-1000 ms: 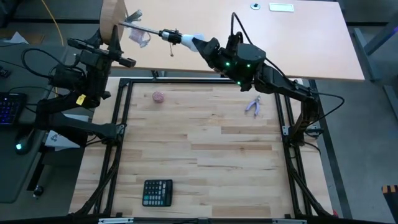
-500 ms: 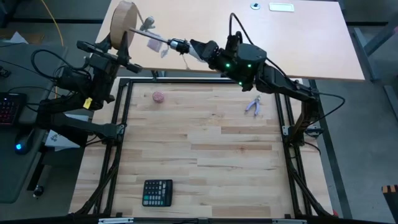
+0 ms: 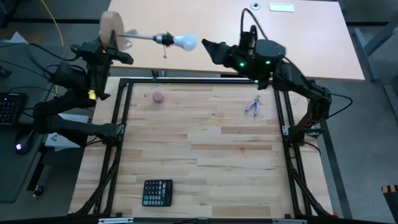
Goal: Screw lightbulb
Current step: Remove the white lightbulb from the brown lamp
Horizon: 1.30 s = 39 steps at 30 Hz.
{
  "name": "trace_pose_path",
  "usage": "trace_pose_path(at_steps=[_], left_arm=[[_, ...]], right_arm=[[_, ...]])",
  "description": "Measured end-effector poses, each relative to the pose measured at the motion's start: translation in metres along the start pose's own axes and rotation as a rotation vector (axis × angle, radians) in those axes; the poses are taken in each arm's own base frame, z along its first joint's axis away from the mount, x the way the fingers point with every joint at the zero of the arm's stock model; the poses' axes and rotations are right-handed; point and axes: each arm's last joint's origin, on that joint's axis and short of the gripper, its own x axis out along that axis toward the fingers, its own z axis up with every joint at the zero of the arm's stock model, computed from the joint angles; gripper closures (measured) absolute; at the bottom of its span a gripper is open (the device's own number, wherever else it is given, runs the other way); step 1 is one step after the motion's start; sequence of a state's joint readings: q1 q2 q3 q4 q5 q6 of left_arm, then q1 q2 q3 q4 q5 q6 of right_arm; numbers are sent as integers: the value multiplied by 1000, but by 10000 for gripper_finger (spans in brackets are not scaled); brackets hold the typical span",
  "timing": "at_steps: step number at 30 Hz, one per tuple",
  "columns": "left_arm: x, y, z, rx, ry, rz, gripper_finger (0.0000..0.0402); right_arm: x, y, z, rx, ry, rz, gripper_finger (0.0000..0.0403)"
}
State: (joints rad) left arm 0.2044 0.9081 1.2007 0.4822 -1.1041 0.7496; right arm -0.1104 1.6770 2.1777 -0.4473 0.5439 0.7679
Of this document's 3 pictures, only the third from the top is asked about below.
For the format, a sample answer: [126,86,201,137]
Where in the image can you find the black backlit keyboard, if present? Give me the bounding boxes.
[0,91,27,126]

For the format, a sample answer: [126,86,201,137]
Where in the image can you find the white rectangular desk plate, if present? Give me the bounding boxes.
[269,2,295,13]

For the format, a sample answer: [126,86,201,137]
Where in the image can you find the white printed paper sheet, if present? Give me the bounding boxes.
[44,113,91,152]

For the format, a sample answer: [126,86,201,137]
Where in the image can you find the yellow cable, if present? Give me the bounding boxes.
[40,0,65,47]

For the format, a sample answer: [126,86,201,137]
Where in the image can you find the black calculator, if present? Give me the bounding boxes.
[142,179,174,208]

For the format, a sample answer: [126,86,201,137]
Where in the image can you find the black metal table frame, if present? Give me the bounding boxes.
[70,77,335,218]

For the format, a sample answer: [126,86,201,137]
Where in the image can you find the black round knob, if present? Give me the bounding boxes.
[32,184,45,198]

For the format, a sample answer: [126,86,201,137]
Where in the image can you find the lamp stand with wooden base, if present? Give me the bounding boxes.
[99,10,175,60]

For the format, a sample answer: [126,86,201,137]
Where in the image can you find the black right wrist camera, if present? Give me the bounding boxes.
[239,26,258,47]

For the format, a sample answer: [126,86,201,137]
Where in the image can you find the purple handled pliers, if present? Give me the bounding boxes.
[244,94,262,117]

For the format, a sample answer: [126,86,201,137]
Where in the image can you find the pink round patterned container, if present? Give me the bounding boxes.
[152,90,166,104]

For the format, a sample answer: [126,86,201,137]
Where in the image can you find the black computer mouse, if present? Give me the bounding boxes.
[14,129,34,156]

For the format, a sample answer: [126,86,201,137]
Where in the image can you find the black orange striped object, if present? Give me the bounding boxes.
[381,184,398,223]

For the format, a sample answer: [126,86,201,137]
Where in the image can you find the silver metal bracket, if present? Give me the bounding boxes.
[271,218,308,224]
[98,217,135,224]

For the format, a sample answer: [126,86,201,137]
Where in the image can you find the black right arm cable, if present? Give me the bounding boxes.
[240,8,354,119]

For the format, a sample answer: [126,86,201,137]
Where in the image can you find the white paper scrap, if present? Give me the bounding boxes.
[2,30,29,45]

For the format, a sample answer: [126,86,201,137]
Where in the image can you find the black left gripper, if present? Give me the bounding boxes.
[70,30,134,101]

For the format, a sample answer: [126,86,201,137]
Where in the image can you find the beige desk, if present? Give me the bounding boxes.
[107,0,366,82]

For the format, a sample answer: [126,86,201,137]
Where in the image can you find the grey side table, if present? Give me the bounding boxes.
[0,43,70,205]

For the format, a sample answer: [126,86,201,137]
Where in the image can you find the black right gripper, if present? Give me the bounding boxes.
[201,39,265,90]

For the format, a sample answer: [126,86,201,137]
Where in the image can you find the white lightbulb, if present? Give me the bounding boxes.
[173,33,198,52]

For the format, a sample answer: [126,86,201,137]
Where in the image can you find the grey metal desk leg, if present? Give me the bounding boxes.
[363,26,398,57]

